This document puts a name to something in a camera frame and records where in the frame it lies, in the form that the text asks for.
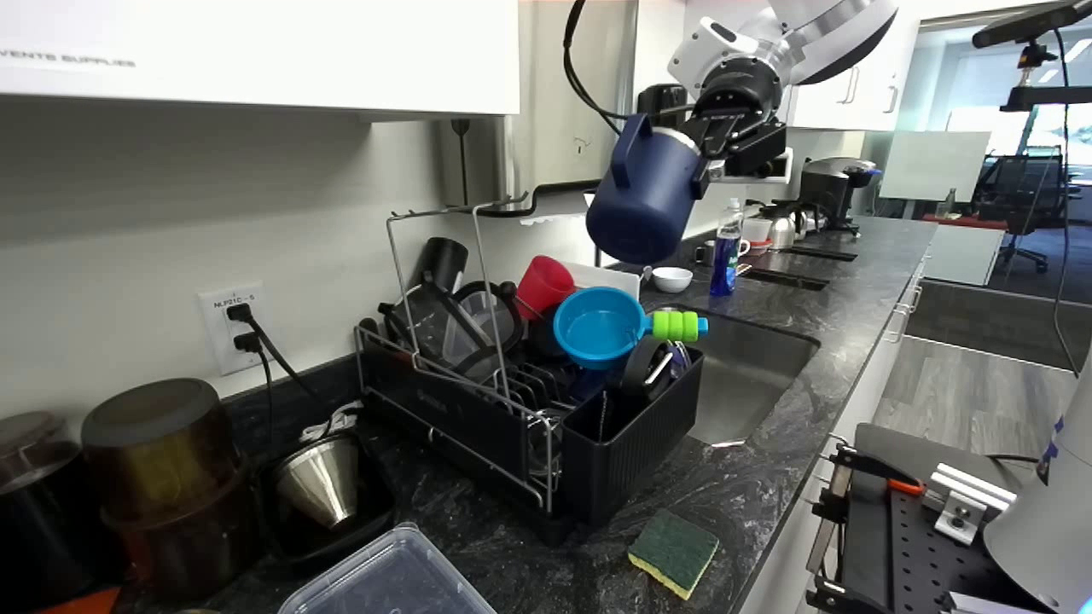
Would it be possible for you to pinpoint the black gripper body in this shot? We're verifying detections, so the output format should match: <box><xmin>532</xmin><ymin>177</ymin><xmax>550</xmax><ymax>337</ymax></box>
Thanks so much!
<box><xmin>639</xmin><ymin>57</ymin><xmax>790</xmax><ymax>177</ymax></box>

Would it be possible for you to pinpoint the dark blue cup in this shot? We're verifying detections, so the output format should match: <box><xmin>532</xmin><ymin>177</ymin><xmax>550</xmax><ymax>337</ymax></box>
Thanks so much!
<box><xmin>589</xmin><ymin>113</ymin><xmax>708</xmax><ymax>264</ymax></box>

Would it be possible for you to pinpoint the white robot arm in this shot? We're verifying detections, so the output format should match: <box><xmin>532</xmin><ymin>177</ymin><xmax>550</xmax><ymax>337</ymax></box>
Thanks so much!
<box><xmin>635</xmin><ymin>0</ymin><xmax>903</xmax><ymax>177</ymax></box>

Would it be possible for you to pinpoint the blue dish soap bottle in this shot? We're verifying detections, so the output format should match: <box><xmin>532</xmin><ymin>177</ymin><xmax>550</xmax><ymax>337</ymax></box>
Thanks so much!
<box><xmin>710</xmin><ymin>237</ymin><xmax>738</xmax><ymax>301</ymax></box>

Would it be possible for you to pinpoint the red cup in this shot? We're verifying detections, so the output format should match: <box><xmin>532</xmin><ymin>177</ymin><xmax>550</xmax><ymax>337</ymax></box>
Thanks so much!
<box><xmin>515</xmin><ymin>256</ymin><xmax>574</xmax><ymax>322</ymax></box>

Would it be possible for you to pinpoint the stainless steel sink basin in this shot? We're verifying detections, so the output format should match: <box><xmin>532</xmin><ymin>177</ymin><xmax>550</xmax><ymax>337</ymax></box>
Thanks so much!
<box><xmin>635</xmin><ymin>313</ymin><xmax>819</xmax><ymax>451</ymax></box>

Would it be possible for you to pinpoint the black dish rack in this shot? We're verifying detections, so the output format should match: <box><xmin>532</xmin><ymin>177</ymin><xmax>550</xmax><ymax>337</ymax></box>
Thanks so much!
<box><xmin>351</xmin><ymin>202</ymin><xmax>708</xmax><ymax>530</ymax></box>

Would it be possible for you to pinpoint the black coffee machine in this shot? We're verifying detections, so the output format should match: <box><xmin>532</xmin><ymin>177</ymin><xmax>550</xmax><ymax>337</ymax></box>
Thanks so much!
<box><xmin>798</xmin><ymin>157</ymin><xmax>880</xmax><ymax>237</ymax></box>

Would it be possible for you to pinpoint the small white bowl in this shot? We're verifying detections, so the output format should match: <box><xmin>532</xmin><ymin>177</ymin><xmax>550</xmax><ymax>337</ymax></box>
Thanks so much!
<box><xmin>653</xmin><ymin>266</ymin><xmax>693</xmax><ymax>293</ymax></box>

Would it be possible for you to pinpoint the steel paper towel dispenser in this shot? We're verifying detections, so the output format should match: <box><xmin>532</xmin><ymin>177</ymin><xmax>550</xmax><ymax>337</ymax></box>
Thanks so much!
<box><xmin>434</xmin><ymin>117</ymin><xmax>532</xmax><ymax>217</ymax></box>

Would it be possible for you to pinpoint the black office chair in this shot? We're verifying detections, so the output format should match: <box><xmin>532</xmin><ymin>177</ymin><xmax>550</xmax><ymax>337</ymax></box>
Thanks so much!
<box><xmin>974</xmin><ymin>154</ymin><xmax>1069</xmax><ymax>272</ymax></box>

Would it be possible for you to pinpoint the white upper cabinet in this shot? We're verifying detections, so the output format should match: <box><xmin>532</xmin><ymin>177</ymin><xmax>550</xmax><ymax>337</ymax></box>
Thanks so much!
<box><xmin>0</xmin><ymin>0</ymin><xmax>518</xmax><ymax>117</ymax></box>

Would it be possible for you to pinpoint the yellow green sponge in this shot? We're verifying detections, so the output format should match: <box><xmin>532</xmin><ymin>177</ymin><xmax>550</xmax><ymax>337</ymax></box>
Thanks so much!
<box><xmin>630</xmin><ymin>509</ymin><xmax>722</xmax><ymax>599</ymax></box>

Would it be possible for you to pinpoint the clear plastic container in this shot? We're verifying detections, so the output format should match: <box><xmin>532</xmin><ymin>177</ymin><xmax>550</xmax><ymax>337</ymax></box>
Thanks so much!
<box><xmin>276</xmin><ymin>523</ymin><xmax>494</xmax><ymax>614</ymax></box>

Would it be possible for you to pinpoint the amber jar black lid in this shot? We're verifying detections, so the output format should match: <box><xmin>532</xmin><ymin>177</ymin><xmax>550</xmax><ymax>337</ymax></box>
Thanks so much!
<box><xmin>81</xmin><ymin>378</ymin><xmax>255</xmax><ymax>603</ymax></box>

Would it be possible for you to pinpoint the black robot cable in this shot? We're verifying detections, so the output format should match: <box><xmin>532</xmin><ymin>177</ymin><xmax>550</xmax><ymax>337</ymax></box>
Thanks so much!
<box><xmin>559</xmin><ymin>0</ymin><xmax>630</xmax><ymax>126</ymax></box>

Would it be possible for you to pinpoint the black power cord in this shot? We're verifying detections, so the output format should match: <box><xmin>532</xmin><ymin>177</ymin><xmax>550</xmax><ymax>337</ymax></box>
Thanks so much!
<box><xmin>223</xmin><ymin>301</ymin><xmax>334</xmax><ymax>412</ymax></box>

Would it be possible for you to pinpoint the white wall outlet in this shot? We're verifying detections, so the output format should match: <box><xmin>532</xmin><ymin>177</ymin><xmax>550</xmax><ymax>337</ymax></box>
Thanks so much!
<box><xmin>198</xmin><ymin>283</ymin><xmax>270</xmax><ymax>376</ymax></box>

